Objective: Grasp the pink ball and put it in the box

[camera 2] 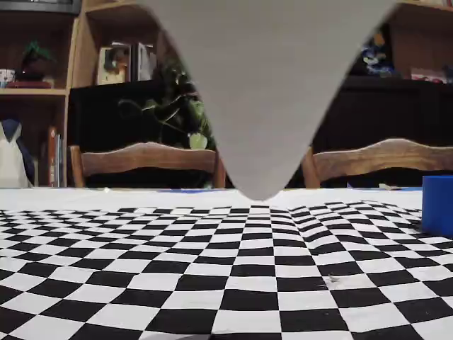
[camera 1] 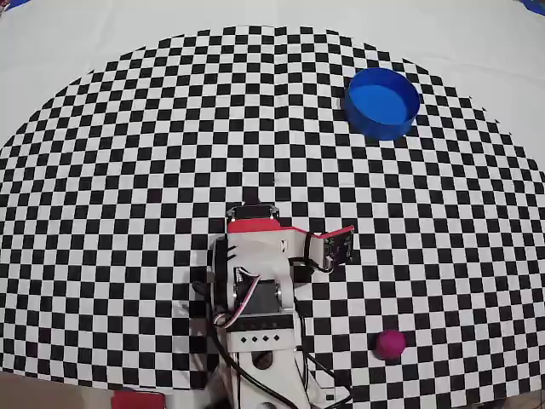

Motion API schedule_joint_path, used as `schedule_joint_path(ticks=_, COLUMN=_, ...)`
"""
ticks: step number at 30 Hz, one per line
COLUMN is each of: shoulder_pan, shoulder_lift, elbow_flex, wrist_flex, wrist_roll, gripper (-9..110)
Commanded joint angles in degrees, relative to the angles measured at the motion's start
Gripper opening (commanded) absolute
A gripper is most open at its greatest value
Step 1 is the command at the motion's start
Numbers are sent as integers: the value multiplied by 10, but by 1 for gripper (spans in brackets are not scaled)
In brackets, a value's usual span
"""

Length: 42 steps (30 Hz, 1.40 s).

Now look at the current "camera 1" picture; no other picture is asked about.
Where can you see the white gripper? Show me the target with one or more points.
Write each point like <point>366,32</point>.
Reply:
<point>250,214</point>

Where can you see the pink ball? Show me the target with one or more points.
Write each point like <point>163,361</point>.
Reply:
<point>390,343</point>

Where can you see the blue round box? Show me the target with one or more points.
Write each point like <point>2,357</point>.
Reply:
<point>381,104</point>

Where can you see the black white checkerboard mat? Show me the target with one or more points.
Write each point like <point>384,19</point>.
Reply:
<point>170,170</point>

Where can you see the red rectangular object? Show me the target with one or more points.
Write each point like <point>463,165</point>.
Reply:
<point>138,401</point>

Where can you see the white table sheet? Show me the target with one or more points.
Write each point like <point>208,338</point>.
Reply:
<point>85,34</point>

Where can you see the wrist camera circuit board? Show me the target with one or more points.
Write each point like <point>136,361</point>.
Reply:
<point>338,249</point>

